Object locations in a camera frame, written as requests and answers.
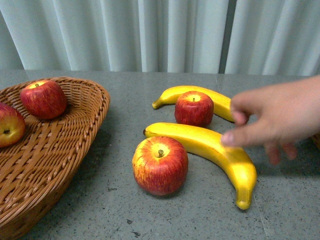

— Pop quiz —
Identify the red apple on its side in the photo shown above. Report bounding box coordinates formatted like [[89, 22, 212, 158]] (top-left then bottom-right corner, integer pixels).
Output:
[[0, 102, 26, 148]]

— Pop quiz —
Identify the bare human hand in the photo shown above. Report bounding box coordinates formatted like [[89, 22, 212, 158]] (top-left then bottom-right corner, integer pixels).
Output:
[[220, 75, 320, 165]]

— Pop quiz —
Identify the brown wicker basket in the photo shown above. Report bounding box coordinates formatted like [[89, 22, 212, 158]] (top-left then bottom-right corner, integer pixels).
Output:
[[0, 76, 111, 240]]

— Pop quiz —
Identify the yellow banana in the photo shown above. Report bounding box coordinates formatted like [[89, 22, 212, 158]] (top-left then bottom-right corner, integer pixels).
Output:
[[152, 85, 234, 123], [143, 122, 257, 210]]

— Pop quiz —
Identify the large red apple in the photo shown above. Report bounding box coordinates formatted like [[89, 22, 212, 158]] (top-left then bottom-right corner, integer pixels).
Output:
[[132, 136, 189, 196]]

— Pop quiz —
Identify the red apple upright in basket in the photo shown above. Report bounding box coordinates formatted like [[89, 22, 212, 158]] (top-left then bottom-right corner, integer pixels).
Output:
[[20, 79, 67, 120]]

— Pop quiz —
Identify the pale green curtain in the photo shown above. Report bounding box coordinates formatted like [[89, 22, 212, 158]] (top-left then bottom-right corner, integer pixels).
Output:
[[0, 0, 320, 76]]

